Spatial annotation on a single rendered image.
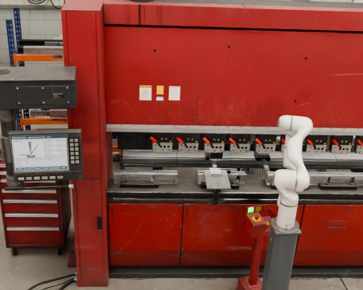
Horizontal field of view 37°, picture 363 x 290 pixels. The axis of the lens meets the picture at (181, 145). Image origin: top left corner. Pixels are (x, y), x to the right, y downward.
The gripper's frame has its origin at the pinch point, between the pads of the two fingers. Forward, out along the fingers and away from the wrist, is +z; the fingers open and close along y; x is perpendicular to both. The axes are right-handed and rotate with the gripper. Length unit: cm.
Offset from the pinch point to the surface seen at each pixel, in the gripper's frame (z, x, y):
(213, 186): -2, -40, -36
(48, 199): 41, -160, -99
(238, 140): -29, -16, -56
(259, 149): -22, 1, -51
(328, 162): 5, 72, -59
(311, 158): 2, 57, -64
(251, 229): 23.7, -15.1, -11.8
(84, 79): -83, -130, -66
